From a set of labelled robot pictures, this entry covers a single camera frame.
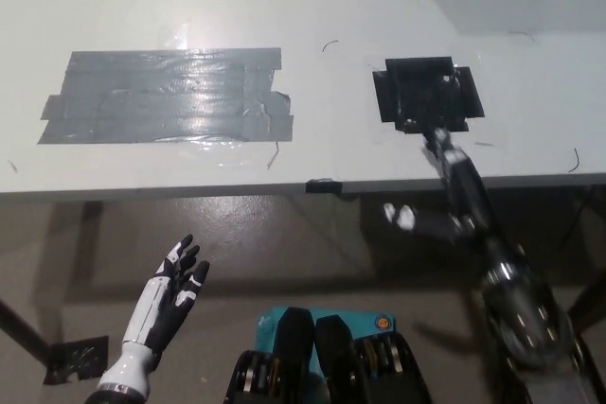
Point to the black diagonal table leg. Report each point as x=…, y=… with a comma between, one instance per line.
x=23, y=328
x=587, y=300

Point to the black floor tape patch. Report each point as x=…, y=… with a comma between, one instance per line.
x=76, y=359

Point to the grey duct tape patch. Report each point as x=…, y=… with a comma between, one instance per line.
x=161, y=96

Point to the robot torso black teal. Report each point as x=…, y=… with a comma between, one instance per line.
x=331, y=361

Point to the robot right hand white black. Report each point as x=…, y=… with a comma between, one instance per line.
x=466, y=196

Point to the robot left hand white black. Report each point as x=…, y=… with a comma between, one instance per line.
x=158, y=302

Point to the black tape square patch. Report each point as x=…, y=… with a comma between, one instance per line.
x=407, y=92

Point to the small black tape piece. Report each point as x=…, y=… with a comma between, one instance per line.
x=323, y=186

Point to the clear tape strip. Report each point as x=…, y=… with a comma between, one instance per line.
x=213, y=151

